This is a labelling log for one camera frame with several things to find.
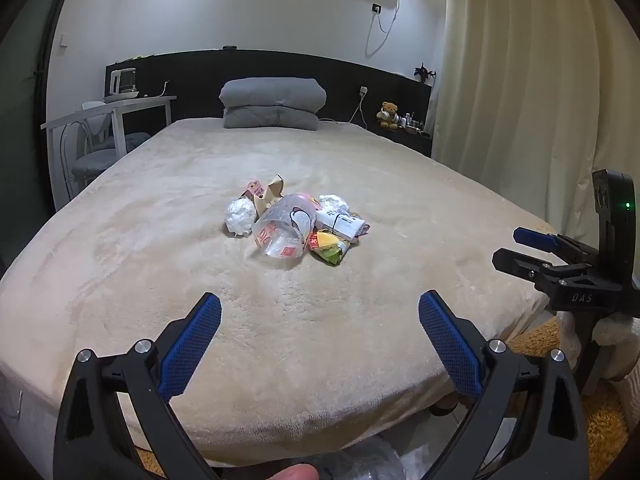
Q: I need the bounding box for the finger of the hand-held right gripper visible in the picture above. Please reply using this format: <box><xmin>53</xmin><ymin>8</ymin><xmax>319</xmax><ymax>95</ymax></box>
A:
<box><xmin>513</xmin><ymin>227</ymin><xmax>597</xmax><ymax>262</ymax></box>
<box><xmin>492</xmin><ymin>247</ymin><xmax>587</xmax><ymax>291</ymax></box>

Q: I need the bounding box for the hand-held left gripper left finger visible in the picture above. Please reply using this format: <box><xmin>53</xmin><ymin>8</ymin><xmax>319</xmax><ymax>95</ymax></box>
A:
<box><xmin>53</xmin><ymin>292</ymin><xmax>223</xmax><ymax>480</ymax></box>

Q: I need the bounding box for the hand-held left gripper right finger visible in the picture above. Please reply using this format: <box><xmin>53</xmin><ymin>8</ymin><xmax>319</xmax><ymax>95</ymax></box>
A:
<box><xmin>418</xmin><ymin>290</ymin><xmax>591</xmax><ymax>480</ymax></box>

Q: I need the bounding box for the white plastic ball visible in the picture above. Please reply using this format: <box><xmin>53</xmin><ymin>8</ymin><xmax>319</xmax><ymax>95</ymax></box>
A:
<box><xmin>225</xmin><ymin>197</ymin><xmax>258</xmax><ymax>236</ymax></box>
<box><xmin>317</xmin><ymin>194</ymin><xmax>351</xmax><ymax>216</ymax></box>

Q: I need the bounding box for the clear plastic bin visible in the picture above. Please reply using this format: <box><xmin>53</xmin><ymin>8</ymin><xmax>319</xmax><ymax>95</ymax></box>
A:
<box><xmin>305</xmin><ymin>435</ymin><xmax>406</xmax><ymax>480</ymax></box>

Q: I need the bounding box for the clear plastic cup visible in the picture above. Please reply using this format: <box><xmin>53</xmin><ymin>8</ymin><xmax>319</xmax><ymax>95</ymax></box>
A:
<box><xmin>251</xmin><ymin>192</ymin><xmax>321</xmax><ymax>259</ymax></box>

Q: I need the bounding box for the yellow green chip bag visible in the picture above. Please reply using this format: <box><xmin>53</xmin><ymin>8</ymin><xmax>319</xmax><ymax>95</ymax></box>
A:
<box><xmin>310</xmin><ymin>229</ymin><xmax>351</xmax><ymax>266</ymax></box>

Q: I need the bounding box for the beige paper bag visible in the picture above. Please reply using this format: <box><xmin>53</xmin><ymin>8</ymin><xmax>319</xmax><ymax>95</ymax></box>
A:
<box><xmin>252</xmin><ymin>174</ymin><xmax>286</xmax><ymax>221</ymax></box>

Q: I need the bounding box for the white packet with black band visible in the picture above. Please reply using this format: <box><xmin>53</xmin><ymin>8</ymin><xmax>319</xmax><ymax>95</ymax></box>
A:
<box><xmin>315</xmin><ymin>208</ymin><xmax>372</xmax><ymax>243</ymax></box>

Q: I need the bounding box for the person's left hand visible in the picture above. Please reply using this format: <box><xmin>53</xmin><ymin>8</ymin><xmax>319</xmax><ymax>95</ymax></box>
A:
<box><xmin>270</xmin><ymin>463</ymin><xmax>319</xmax><ymax>480</ymax></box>

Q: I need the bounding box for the bed with beige blanket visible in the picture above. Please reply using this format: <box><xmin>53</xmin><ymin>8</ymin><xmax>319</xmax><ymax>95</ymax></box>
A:
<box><xmin>0</xmin><ymin>116</ymin><xmax>561</xmax><ymax>468</ymax></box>

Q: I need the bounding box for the cream curtain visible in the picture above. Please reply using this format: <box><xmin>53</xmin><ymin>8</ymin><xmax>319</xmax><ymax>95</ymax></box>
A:
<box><xmin>432</xmin><ymin>0</ymin><xmax>640</xmax><ymax>281</ymax></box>

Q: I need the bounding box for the cluster of small bottles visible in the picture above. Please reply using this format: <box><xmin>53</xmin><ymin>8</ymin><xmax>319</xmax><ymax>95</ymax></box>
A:
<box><xmin>399</xmin><ymin>111</ymin><xmax>432</xmax><ymax>136</ymax></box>

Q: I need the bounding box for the orange brown shaggy rug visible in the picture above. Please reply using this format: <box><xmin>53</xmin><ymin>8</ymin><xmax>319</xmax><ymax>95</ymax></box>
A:
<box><xmin>500</xmin><ymin>315</ymin><xmax>631</xmax><ymax>480</ymax></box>

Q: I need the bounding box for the brown teddy bear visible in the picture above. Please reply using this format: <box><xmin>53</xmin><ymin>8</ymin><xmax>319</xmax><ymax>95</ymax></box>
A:
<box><xmin>376</xmin><ymin>101</ymin><xmax>401</xmax><ymax>131</ymax></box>

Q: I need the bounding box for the clear chair with grey cushion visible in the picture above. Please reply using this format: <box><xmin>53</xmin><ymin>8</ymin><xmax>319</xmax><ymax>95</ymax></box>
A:
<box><xmin>60</xmin><ymin>102</ymin><xmax>151</xmax><ymax>196</ymax></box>

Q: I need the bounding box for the white desk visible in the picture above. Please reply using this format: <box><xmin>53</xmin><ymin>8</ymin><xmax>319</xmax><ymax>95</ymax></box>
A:
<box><xmin>41</xmin><ymin>95</ymin><xmax>178</xmax><ymax>158</ymax></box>

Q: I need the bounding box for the grey folded quilt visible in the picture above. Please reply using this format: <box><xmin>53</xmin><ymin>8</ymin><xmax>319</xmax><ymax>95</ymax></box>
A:
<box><xmin>219</xmin><ymin>78</ymin><xmax>328</xmax><ymax>132</ymax></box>

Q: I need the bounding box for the dark framed glass door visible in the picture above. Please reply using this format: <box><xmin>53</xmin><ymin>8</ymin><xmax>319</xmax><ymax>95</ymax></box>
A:
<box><xmin>0</xmin><ymin>0</ymin><xmax>57</xmax><ymax>261</ymax></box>

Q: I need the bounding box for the white electric kettle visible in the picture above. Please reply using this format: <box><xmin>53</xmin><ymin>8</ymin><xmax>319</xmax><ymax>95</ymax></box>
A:
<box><xmin>104</xmin><ymin>67</ymin><xmax>142</xmax><ymax>101</ymax></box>

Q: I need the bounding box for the black headboard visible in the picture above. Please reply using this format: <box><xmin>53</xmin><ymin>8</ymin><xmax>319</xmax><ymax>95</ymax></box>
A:
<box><xmin>105</xmin><ymin>49</ymin><xmax>433</xmax><ymax>158</ymax></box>

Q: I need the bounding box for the white charger with cable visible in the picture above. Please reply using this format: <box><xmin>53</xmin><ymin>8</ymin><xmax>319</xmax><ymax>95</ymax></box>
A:
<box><xmin>320</xmin><ymin>86</ymin><xmax>371</xmax><ymax>125</ymax></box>

